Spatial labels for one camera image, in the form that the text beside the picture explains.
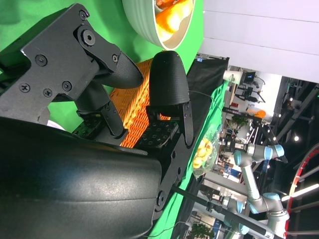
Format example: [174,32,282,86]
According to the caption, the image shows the ring-shaped orange swirl bread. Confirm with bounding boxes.
[155,0,194,42]

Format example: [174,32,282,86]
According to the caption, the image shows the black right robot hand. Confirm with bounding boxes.
[0,2,194,239]

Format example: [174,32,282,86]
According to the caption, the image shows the green tablecloth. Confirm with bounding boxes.
[0,0,204,135]

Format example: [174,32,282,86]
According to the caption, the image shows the black backdrop cloth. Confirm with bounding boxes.
[147,53,230,239]

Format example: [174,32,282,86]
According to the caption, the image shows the pale green bowl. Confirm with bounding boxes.
[121,0,195,50]

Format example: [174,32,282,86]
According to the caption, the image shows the orange wicker basket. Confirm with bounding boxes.
[109,57,180,148]

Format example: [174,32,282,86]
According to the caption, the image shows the clear bag of yellow items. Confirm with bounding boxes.
[191,123,222,179]

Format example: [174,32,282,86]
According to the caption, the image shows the lavender plate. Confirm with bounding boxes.
[47,119,67,131]

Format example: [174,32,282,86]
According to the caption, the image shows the green backdrop cloth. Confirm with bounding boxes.
[149,81,230,239]

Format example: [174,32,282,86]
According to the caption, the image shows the black pole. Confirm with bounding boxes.
[171,185,277,239]

